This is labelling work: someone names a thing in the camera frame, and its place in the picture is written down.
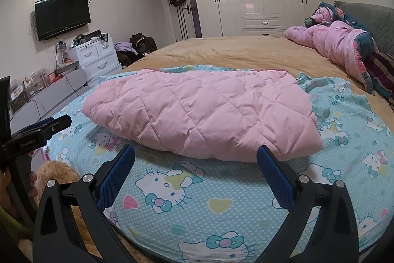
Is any purple clothes pile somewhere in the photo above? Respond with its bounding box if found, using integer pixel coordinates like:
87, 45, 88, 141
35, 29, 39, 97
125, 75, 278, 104
114, 42, 138, 55

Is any blue Hello Kitty sheet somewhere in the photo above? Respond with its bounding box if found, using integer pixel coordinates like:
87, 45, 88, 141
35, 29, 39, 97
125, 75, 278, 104
49, 65, 393, 262

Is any person left hand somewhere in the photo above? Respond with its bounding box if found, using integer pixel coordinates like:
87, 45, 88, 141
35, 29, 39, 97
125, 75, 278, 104
1, 170, 38, 225

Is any green sleeve clothing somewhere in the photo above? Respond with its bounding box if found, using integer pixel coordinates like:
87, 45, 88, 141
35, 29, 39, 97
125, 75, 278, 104
1, 208, 33, 262

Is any tan plush bed blanket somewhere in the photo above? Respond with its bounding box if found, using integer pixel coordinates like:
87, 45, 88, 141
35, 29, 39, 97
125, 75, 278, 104
35, 37, 393, 262

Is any white drawer cabinet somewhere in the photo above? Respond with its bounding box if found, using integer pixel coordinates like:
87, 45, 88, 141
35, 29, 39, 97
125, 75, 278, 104
69, 33, 122, 88

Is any pink floral duvet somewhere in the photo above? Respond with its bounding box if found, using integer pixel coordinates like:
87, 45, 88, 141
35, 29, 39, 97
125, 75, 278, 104
284, 2, 379, 93

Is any grey low tv cabinet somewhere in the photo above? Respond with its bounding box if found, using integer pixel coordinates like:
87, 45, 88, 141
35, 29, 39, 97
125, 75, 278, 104
10, 70, 90, 134

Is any black wall television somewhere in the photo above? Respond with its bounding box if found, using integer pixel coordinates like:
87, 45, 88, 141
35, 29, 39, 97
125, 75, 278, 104
35, 0, 91, 41

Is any grey quilted headboard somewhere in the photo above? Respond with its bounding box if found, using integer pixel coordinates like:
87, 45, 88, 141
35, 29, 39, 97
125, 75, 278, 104
334, 1, 394, 55

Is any bedroom door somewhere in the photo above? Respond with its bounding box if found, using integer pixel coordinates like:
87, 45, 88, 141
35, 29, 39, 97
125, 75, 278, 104
165, 0, 202, 41

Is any black backpack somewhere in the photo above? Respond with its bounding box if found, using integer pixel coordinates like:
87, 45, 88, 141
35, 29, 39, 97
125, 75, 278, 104
130, 33, 158, 54

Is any striped dark pillow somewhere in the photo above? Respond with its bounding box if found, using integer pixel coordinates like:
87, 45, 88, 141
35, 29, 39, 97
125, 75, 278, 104
364, 52, 394, 108

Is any pink quilted jacket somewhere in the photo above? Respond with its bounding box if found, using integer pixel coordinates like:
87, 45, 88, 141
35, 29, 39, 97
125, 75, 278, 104
82, 69, 323, 163

